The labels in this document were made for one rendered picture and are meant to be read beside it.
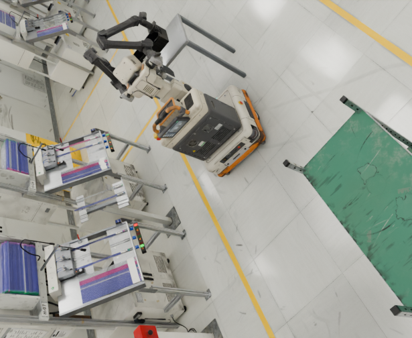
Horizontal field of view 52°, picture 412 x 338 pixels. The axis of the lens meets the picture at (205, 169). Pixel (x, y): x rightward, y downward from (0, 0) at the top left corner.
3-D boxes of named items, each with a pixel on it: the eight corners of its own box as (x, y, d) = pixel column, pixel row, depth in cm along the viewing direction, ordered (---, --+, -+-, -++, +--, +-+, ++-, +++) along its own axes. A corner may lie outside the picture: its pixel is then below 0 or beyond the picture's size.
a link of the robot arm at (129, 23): (99, 45, 344) (102, 35, 335) (94, 39, 344) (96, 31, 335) (138, 26, 368) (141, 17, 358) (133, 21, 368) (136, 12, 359)
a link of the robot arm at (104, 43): (98, 51, 340) (100, 43, 332) (94, 38, 345) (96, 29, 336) (151, 53, 360) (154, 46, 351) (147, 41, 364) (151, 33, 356)
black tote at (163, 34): (133, 85, 405) (123, 80, 398) (131, 74, 415) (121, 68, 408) (169, 41, 375) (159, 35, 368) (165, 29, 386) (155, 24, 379)
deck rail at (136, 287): (145, 284, 354) (144, 280, 350) (146, 286, 353) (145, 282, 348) (61, 317, 343) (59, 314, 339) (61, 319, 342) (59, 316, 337)
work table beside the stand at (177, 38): (246, 75, 435) (186, 40, 385) (203, 119, 471) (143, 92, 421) (234, 48, 462) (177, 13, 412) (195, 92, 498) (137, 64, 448)
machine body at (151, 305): (169, 253, 453) (118, 244, 415) (189, 310, 405) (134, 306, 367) (137, 290, 478) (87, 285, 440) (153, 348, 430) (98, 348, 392)
